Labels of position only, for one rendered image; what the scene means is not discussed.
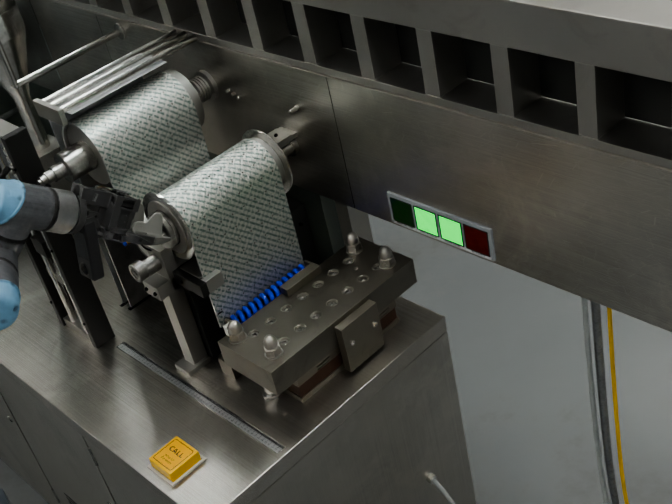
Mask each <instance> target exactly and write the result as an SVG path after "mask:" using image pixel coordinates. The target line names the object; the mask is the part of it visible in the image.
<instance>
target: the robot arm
mask: <svg viewBox="0 0 672 504"><path fill-rule="evenodd" d="M140 203H141V200H139V199H135V198H133V197H130V195H129V194H128V193H126V192H124V191H122V190H118V189H112V188H107V187H104V186H97V185H96V187H95V188H92V187H86V186H83V185H81V184H79V183H74V182H73V183H72V186H71V190H70V191H68V190H63V189H57V188H51V187H46V186H40V185H35V184H29V183H24V182H21V181H19V180H5V179H0V330H3V329H6V328H7V327H9V326H10V325H12V324H13V323H14V321H15V320H16V319H17V317H18V314H19V309H20V301H21V294H20V290H19V272H18V257H19V254H20V252H21V250H22V248H23V246H24V244H25V243H26V241H27V239H28V236H29V234H30V232H31V230H37V231H46V232H52V233H59V234H66V233H67V234H73V237H74V242H75V248H76V253H77V258H78V263H79V269H80V273H81V274H82V275H84V276H86V277H87V278H89V279H91V280H93V281H96V280H99V279H101V278H103V277H104V270H103V264H102V258H101V253H100V247H99V241H98V238H101V237H103V238H105V239H107V240H111V241H116V242H129V243H134V244H140V245H161V244H164V243H166V242H169V241H170V240H171V237H166V236H162V226H163V216H162V214H161V213H158V212H155V213H154V214H153V215H152V216H151V217H150V218H149V219H148V220H147V221H145V222H144V206H143V205H142V204H140ZM128 207H129V208H128Z"/></svg>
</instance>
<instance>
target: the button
mask: <svg viewBox="0 0 672 504"><path fill-rule="evenodd" d="M149 460H150V462H151V465H152V467H154V468H155V469H156V470H158V471H159V472H160V473H161V474H163V475H164V476H165V477H167V478H168V479H169V480H171V481H172V482H174V481H176V480H177V479H178V478H179V477H181V476H182V475H183V474H184V473H185V472H187V471H188V470H189V469H190V468H191V467H193V466H194V465H195V464H196V463H198V462H199V461H200V460H201V457H200V454H199V452H198V451H197V450H196V449H194V448H193V447H191V446H190V445H189V444H187V443H186V442H184V441H183V440H182V439H180V438H179V437H178V436H176V437H175V438H174V439H172V440H171V441H170V442H169V443H167V444H166V445H165V446H164V447H162V448H161V449H160V450H159V451H157V452H156V453H155V454H153V455H152V456H151V457H150V458H149Z"/></svg>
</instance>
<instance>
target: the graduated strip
mask: <svg viewBox="0 0 672 504"><path fill-rule="evenodd" d="M117 348H118V349H120V350H121V351H123V352H124V353H126V354H127V355H129V356H130V357H132V358H133V359H135V360H136V361H138V362H139V363H141V364H142V365H144V366H145V367H147V368H148V369H150V370H151V371H153V372H154V373H156V374H157V375H159V376H160V377H162V378H163V379H165V380H166V381H168V382H169V383H171V384H172V385H174V386H175V387H177V388H178V389H180V390H181V391H183V392H184V393H186V394H187V395H189V396H190V397H192V398H193V399H195V400H196V401H198V402H199V403H201V404H202V405H204V406H205V407H207V408H208V409H210V410H211V411H213V412H214V413H216V414H217V415H219V416H220V417H222V418H223V419H225V420H226V421H228V422H229V423H231V424H232V425H234V426H235V427H237V428H238V429H240V430H241V431H243V432H244V433H246V434H247V435H249V436H250V437H252V438H253V439H255V440H256V441H258V442H259V443H261V444H262V445H264V446H265V447H267V448H268V449H270V450H271V451H273V452H274V453H276V454H277V455H278V454H279V453H280V452H281V451H282V450H283V449H284V448H286V447H285V446H283V445H282V444H280V443H279V442H277V441H276V440H274V439H273V438H271V437H270V436H268V435H267V434H265V433H264V432H262V431H260V430H259V429H257V428H256V427H254V426H253V425H251V424H250V423H248V422H247V421H245V420H244V419H242V418H241V417H239V416H238V415H236V414H234V413H233V412H231V411H230V410H228V409H227V408H225V407H224V406H222V405H221V404H219V403H218V402H216V401H215V400H213V399H211V398H210V397H208V396H207V395H205V394H204V393H202V392H201V391H199V390H198V389H196V388H195V387H193V386H192V385H190V384H189V383H187V382H185V381H184V380H182V379H181V378H179V377H178V376H176V375H175V374H173V373H172V372H170V371H169V370H167V369H166V368H164V367H163V366H161V365H159V364H158V363H156V362H155V361H153V360H152V359H150V358H149V357H147V356H146V355H144V354H143V353H141V352H140V351H138V350H136V349H135V348H133V347H132V346H130V345H129V344H127V343H126V342H122V343H121V344H120V345H118V346H117Z"/></svg>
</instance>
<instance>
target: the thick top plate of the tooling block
mask: <svg viewBox="0 0 672 504"><path fill-rule="evenodd" d="M358 238H359V240H360V242H361V245H362V246H363V251H362V252H361V253H359V254H357V255H349V254H347V253H346V245H345V246H344V247H343V248H341V249H340V250H339V251H337V252H336V253H335V254H333V255H332V256H331V257H329V258H328V259H327V260H325V261H324V262H323V263H321V264H320V268H321V273H320V274H319V275H317V276H316V277H315V278H314V279H312V280H311V281H310V282H308V283H307V284H306V285H304V286H303V287H302V288H300V289H299V290H298V291H296V292H295V293H294V294H293V295H291V296H290V297H287V296H285V295H283V294H280V295H279V296H278V297H276V298H275V299H274V300H272V301H271V302H270V303H268V304H267V305H266V306H264V307H263V308H262V309H260V310H259V311H258V312H256V313H255V314H254V315H252V316H251V317H250V318H248V319H247V320H246V321H244V322H243V323H242V324H241V326H243V329H244V332H245V333H246V334H247V336H248V337H247V340H246V341H245V342H244V343H242V344H239V345H233V344H231V343H230V342H229V336H227V335H226V336H225V337H223V338H222V339H221V340H219V341H218V345H219V347H220V350H221V353H222V356H223V359H224V362H225V364H226V365H228V366H229V367H231V368H233V369H234V370H236V371H237V372H239V373H241V374H242V375H244V376H246V377H247V378H249V379H251V380H252V381H254V382H256V383H257V384H259V385H261V386H262V387H264V388H265V389H267V390H269V391H270V392H272V393H274V394H275V395H277V396H279V395H280V394H281V393H282V392H284V391H285V390H286V389H287V388H288V387H290V386H291V385H292V384H293V383H295V382H296V381H297V380H298V379H299V378H301V377H302V376H303V375H304V374H305V373H307V372H308V371H309V370H310V369H312V368H313V367H314V366H315V365H316V364H318V363H319V362H320V361H321V360H322V359H324V358H325V357H326V356H327V355H329V354H330V353H331V352H332V351H333V350H335V349H336V348H337V347H338V346H339V344H338V340H337V336H336V332H335V328H334V327H335V326H336V325H338V324H339V323H340V322H341V321H343V320H344V319H345V318H346V317H348V316H349V315H350V314H351V313H353V312H354V311H355V310H356V309H357V308H359V307H360V306H361V305H362V304H364V303H365V302H366V301H367V300H369V299H370V300H372V301H374V302H376V304H377V309H378V313H380V312H381V311H382V310H383V309H384V308H386V307H387V306H388V305H389V304H390V303H392V302H393V301H394V300H395V299H397V298H398V297H399V296H400V295H401V294H403V293H404V292H405V291H406V290H407V289H409V288H410V287H411V286H412V285H414V284H415V283H416V282H417V279H416V274H415V268H414V263H413V259H411V258H409V257H407V256H404V255H402V254H399V253H397V252H394V251H392V250H391V251H392V254H393V255H394V259H395V260H396V265H395V266H394V267H393V268H391V269H381V268H380V267H379V265H378V264H379V260H378V256H379V249H380V247H381V246H380V245H378V244H375V243H373V242H370V241H368V240H366V239H363V238H361V237H358ZM269 334H271V335H274V336H275V337H276V338H277V341H279V344H280V347H281V348H282V349H283V355H282V356H281V357H280V358H279V359H277V360H267V359H266V358H265V356H264V353H265V350H264V347H263V346H264V344H263V341H264V338H265V336H267V335H269Z"/></svg>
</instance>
